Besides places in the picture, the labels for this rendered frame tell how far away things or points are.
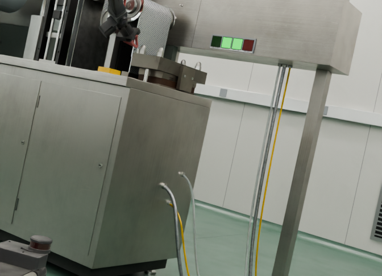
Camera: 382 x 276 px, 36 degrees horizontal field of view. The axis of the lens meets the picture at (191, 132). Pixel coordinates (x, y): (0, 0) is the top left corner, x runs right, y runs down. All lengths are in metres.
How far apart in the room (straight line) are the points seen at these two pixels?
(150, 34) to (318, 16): 0.79
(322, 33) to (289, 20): 0.18
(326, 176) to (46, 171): 2.93
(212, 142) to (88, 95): 3.14
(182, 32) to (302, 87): 2.35
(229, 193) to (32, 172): 2.99
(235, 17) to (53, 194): 1.19
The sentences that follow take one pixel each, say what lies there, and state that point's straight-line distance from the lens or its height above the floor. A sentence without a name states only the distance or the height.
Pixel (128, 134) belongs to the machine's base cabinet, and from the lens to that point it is 2.47.
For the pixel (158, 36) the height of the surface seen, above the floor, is 1.15.
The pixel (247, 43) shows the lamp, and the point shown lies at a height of 1.19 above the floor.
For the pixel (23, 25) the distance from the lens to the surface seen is 3.69.
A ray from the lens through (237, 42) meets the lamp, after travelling 2.87.
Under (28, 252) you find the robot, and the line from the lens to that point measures 1.90.
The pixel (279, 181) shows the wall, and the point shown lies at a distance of 5.25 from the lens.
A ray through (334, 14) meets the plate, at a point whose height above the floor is 1.36.
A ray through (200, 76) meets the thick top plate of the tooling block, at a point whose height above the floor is 1.00.
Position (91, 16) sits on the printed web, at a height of 1.20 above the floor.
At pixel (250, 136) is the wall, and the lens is 5.40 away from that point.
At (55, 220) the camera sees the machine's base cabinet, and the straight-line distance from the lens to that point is 2.65.
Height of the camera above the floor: 0.78
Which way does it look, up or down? 1 degrees down
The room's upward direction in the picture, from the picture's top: 12 degrees clockwise
